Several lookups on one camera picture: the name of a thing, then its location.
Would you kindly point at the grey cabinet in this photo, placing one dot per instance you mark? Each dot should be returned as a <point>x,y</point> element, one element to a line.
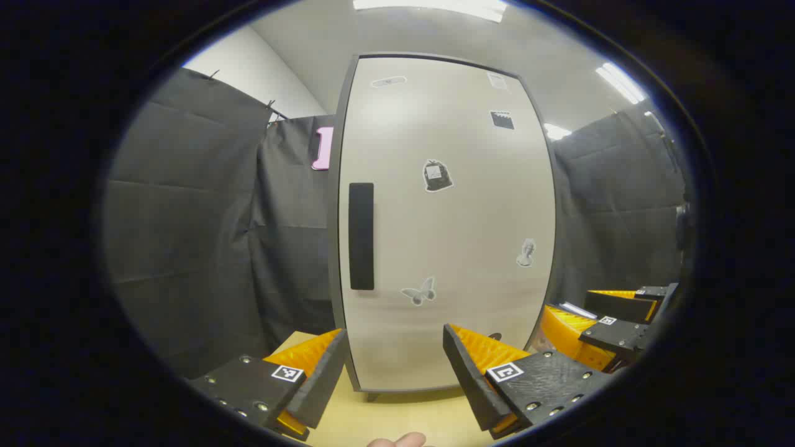
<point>333,261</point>

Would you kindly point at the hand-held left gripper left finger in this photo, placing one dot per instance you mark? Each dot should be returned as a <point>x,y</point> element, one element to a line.
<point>323,385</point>

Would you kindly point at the white box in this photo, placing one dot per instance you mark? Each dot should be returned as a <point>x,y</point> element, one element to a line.
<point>577,310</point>

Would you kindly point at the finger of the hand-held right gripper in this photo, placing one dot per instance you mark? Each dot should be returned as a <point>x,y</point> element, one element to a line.
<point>612,335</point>
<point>615,305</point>

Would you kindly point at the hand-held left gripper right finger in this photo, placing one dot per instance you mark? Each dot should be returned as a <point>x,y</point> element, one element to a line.
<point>472,385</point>

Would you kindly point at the ceiling light panel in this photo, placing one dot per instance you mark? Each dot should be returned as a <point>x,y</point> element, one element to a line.
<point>621,84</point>
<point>556,131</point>
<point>435,7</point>

